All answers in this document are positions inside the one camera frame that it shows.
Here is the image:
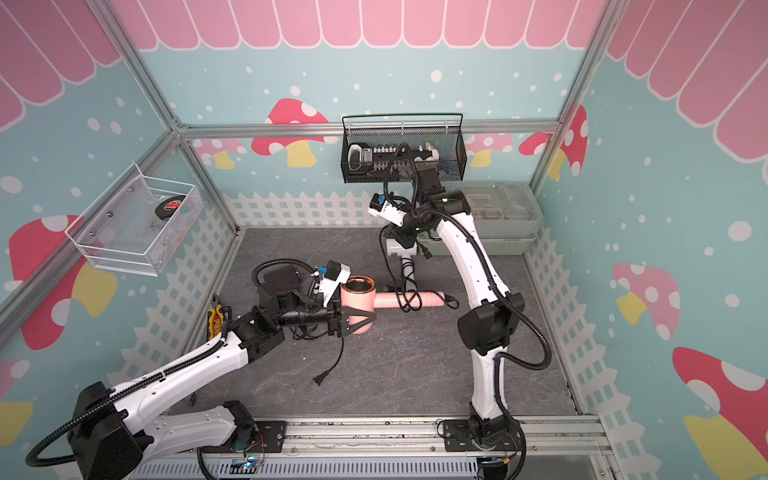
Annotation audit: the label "black red tape measure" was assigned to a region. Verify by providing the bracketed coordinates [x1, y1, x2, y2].
[154, 195, 186, 222]

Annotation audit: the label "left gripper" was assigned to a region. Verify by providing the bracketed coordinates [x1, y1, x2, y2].
[277, 285, 376, 339]

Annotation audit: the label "pink hair dryer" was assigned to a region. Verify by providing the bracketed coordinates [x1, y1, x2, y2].
[341, 275, 447, 313]

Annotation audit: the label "green clear storage box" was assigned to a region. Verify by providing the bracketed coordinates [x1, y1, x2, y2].
[444, 180, 543, 256]

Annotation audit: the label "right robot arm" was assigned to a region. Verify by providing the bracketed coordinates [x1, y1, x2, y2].
[369, 143, 552, 454]

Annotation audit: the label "black white power strip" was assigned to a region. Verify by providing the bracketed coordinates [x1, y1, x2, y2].
[342, 142, 440, 177]

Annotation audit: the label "yellow black pliers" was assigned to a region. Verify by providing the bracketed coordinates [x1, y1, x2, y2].
[207, 294, 231, 340]

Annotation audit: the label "white hair dryer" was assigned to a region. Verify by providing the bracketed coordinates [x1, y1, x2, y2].
[385, 239, 417, 293]

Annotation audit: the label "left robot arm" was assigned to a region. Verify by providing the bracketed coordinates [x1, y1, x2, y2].
[25, 258, 376, 479]

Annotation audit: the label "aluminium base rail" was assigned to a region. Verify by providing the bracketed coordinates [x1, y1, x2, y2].
[131, 416, 623, 479]

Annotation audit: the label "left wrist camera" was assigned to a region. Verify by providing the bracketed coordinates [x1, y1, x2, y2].
[316, 260, 351, 307]

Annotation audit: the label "white wire mesh basket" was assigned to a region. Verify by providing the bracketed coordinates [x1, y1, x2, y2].
[65, 164, 203, 277]

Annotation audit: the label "black wire mesh basket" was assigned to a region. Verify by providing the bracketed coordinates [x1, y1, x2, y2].
[340, 113, 467, 184]

